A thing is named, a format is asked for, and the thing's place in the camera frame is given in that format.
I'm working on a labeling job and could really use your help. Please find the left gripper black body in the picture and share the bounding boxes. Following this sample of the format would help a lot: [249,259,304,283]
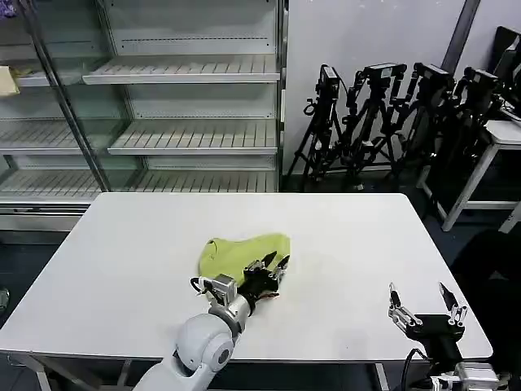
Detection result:
[237,267,282,315]

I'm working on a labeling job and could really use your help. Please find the open white display shelf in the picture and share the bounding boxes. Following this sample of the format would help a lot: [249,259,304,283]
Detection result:
[81,0,289,193]

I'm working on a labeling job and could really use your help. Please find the black tripod with camera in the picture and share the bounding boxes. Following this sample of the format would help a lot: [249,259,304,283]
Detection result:
[341,62,408,184]
[284,64,359,191]
[443,67,510,213]
[396,62,455,180]

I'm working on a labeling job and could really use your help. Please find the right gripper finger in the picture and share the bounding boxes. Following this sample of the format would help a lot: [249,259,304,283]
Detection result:
[387,282,423,329]
[438,281,469,327]

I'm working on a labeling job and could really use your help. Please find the black computer monitor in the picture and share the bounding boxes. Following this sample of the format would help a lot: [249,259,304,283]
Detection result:
[493,25,521,97]

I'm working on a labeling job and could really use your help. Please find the grey wall conduit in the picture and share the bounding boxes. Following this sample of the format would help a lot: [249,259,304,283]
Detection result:
[440,0,482,75]

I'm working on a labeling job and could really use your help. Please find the glass-sided display shelf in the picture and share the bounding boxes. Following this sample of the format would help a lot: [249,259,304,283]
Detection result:
[0,0,123,231]

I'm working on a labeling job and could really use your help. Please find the beige cardboard box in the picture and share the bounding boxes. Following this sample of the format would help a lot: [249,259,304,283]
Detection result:
[0,64,20,97]

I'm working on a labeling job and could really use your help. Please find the white side desk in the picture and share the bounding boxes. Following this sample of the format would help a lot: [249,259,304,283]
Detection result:
[418,118,521,234]

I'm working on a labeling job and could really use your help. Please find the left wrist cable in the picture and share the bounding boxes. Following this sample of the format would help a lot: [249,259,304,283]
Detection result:
[189,276,215,297]

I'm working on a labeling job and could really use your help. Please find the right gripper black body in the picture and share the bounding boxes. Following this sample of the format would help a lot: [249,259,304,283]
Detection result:
[404,314,466,367]

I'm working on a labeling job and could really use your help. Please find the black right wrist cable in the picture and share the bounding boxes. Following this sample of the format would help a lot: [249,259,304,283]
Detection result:
[400,346,433,391]

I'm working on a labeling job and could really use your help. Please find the yellow-green shirt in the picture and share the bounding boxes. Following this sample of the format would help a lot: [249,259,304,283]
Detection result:
[197,232,293,303]

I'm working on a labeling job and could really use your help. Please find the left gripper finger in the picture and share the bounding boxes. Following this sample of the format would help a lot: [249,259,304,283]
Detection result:
[269,253,291,283]
[243,251,278,273]

